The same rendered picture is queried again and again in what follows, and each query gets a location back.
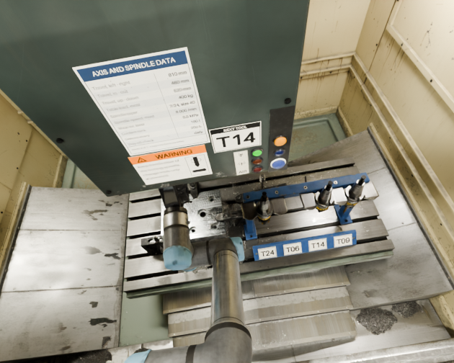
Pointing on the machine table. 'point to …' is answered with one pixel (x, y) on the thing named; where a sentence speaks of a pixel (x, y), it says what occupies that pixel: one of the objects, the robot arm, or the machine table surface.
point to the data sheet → (148, 100)
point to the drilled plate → (204, 232)
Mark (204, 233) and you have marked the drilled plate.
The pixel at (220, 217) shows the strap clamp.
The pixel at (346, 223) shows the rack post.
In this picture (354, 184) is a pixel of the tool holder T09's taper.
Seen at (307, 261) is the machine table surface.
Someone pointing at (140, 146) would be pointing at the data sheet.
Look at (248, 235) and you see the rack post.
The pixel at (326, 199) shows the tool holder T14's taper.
